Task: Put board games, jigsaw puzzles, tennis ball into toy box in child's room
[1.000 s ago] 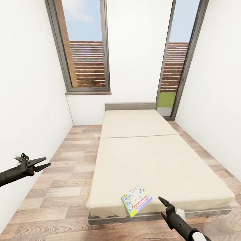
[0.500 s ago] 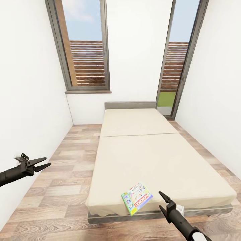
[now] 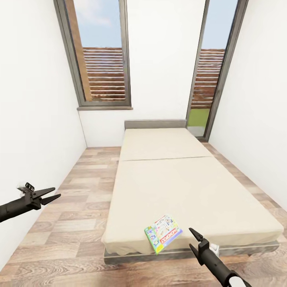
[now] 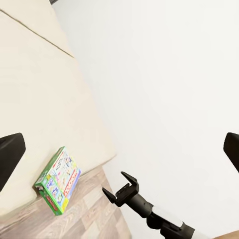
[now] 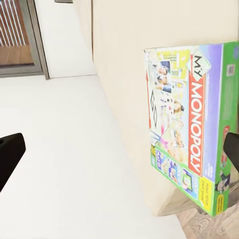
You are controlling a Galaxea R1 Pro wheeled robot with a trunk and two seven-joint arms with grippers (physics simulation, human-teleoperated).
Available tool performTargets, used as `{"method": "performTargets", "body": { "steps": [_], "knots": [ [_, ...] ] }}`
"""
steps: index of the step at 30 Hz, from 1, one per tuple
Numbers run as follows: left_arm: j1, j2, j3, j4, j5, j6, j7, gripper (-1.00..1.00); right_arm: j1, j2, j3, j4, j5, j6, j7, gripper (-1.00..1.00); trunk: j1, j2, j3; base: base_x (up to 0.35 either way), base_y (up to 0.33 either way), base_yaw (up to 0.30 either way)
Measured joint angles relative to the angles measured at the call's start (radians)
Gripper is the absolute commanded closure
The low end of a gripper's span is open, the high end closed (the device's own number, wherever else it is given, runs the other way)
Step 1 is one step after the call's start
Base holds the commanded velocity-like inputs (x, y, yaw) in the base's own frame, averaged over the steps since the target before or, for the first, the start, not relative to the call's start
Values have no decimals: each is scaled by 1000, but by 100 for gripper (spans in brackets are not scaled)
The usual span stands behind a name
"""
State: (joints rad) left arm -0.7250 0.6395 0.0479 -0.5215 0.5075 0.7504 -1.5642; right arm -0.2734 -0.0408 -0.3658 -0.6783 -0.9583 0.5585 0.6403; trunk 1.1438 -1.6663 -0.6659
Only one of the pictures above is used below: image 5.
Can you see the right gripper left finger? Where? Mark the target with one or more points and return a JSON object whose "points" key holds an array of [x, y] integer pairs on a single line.
{"points": [[12, 148]]}

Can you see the bed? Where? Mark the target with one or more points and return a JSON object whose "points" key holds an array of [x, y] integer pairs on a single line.
{"points": [[116, 33]]}

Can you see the fixed window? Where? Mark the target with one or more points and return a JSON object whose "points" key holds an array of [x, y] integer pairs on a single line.
{"points": [[21, 45]]}

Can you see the board game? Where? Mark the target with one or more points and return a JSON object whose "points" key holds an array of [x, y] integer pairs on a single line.
{"points": [[192, 99]]}

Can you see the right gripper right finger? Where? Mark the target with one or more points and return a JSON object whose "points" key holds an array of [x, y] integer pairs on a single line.
{"points": [[231, 148]]}

